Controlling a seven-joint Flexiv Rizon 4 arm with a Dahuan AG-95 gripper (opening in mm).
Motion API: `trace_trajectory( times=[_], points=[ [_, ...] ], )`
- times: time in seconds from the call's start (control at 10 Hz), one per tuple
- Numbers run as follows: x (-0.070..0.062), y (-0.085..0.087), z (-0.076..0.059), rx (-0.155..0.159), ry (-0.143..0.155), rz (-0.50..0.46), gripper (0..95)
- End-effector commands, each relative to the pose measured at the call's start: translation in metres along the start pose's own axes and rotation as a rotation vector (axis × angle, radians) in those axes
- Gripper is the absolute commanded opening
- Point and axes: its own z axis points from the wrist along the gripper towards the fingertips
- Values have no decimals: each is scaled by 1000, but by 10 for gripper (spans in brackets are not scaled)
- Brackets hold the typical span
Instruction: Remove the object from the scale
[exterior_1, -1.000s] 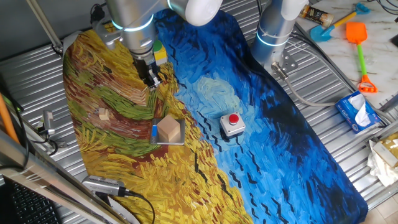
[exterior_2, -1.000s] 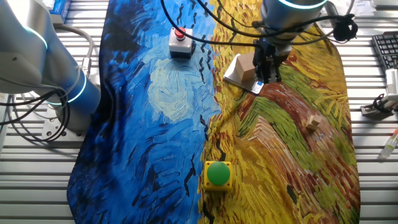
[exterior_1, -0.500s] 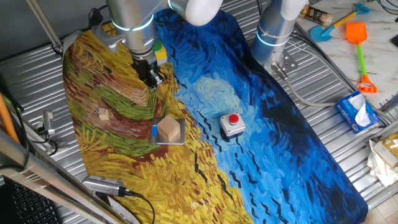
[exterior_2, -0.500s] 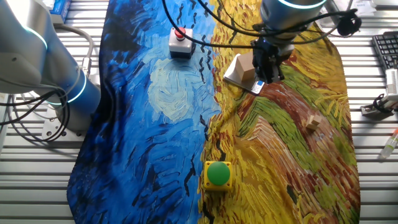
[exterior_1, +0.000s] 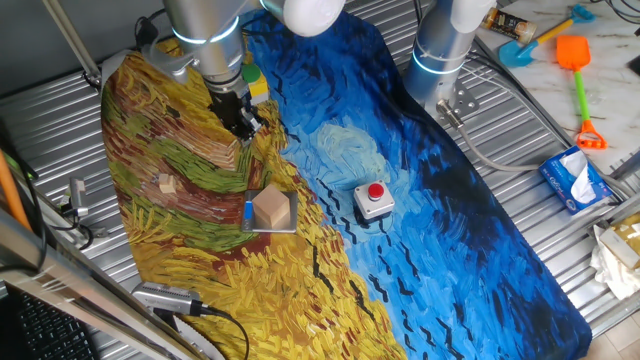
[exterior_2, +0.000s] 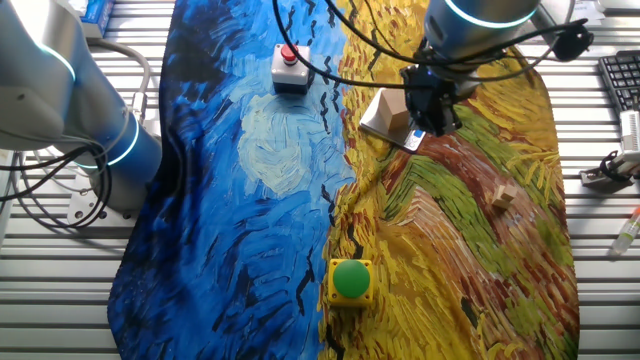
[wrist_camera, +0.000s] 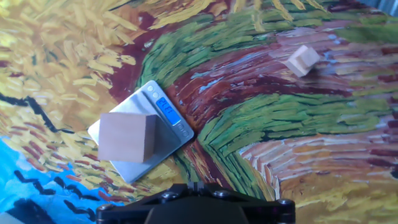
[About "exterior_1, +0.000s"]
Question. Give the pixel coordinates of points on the large wooden cube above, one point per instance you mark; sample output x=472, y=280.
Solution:
x=271, y=206

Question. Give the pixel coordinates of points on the painted blue yellow cloth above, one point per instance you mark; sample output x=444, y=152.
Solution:
x=400, y=200

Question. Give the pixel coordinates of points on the blue tissue box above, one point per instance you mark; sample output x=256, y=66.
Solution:
x=560, y=182

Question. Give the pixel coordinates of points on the brown cardboard box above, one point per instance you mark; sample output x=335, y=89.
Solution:
x=625, y=240

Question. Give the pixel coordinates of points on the green button yellow box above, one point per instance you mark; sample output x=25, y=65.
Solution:
x=256, y=82

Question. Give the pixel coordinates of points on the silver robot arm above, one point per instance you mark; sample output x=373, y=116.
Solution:
x=215, y=30

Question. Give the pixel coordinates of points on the small wooden block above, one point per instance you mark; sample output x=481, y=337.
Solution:
x=167, y=184

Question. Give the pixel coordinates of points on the white crumpled cloth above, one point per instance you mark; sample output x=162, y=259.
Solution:
x=612, y=270

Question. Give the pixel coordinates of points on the red button grey box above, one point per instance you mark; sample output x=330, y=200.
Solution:
x=374, y=200

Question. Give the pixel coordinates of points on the orange toy shovel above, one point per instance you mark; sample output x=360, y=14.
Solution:
x=574, y=52

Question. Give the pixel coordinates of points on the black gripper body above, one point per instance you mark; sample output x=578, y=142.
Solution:
x=231, y=107

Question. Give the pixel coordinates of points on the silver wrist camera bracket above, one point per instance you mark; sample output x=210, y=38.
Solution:
x=167, y=62

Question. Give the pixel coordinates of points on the grey metal pole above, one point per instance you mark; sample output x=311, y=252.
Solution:
x=70, y=40

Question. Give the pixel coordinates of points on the black keyboard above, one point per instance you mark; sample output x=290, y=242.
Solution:
x=50, y=330

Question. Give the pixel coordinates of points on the brown labelled bottle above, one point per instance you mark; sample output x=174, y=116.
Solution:
x=507, y=24

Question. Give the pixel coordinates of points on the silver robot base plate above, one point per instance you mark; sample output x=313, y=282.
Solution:
x=465, y=102

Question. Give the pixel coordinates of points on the small silver clamped camera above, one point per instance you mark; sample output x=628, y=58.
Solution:
x=77, y=197

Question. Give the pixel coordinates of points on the aluminium frame bar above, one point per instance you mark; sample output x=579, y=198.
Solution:
x=75, y=290

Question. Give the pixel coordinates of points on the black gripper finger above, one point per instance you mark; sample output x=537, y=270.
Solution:
x=236, y=129
x=253, y=131

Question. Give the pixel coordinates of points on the silver digital pocket scale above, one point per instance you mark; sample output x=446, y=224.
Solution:
x=292, y=220

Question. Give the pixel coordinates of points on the blue toy shovel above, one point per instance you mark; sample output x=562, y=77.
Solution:
x=520, y=52

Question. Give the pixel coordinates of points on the orange stick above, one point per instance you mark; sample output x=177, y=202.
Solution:
x=12, y=195

